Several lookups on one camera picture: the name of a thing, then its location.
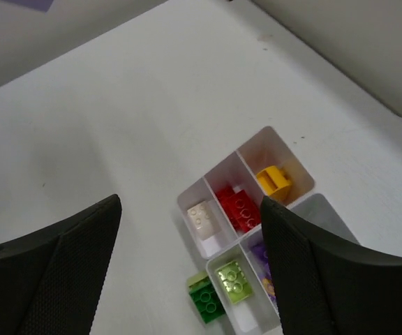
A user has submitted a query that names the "white divided container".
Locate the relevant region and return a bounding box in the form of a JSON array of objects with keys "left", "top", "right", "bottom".
[
  {"left": 177, "top": 126, "right": 315, "bottom": 260},
  {"left": 206, "top": 193, "right": 357, "bottom": 334}
]

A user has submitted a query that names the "purple butterfly wing lego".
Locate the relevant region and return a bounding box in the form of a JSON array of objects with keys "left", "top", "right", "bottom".
[{"left": 251, "top": 241, "right": 276, "bottom": 304}]

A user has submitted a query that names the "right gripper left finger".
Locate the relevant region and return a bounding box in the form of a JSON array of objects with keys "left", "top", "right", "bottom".
[{"left": 0, "top": 194, "right": 122, "bottom": 334}]

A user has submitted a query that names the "green and lime lego stack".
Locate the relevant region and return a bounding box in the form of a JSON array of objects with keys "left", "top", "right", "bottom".
[{"left": 186, "top": 271, "right": 225, "bottom": 324}]

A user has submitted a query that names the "lime lego brick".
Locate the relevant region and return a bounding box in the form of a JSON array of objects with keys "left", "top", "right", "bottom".
[{"left": 215, "top": 260, "right": 253, "bottom": 304}]

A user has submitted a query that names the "right white divided container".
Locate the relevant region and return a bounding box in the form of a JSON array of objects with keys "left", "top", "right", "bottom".
[{"left": 206, "top": 193, "right": 357, "bottom": 334}]

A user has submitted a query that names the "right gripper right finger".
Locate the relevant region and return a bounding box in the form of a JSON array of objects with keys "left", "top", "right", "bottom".
[{"left": 260, "top": 197, "right": 402, "bottom": 334}]

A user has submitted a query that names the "left white divided container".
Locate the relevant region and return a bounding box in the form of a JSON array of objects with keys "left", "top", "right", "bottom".
[{"left": 177, "top": 126, "right": 315, "bottom": 260}]

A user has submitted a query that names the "red curved base lego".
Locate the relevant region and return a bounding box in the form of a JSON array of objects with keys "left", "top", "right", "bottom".
[{"left": 227, "top": 190, "right": 261, "bottom": 233}]

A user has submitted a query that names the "white lego brick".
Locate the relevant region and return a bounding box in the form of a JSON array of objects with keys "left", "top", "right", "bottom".
[{"left": 185, "top": 199, "right": 221, "bottom": 242}]

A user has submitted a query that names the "red curved lego piece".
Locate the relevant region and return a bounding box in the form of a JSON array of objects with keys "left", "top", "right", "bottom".
[{"left": 215, "top": 185, "right": 245, "bottom": 218}]

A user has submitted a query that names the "yellow and red lego stack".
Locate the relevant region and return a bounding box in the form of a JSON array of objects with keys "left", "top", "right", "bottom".
[{"left": 256, "top": 165, "right": 292, "bottom": 201}]

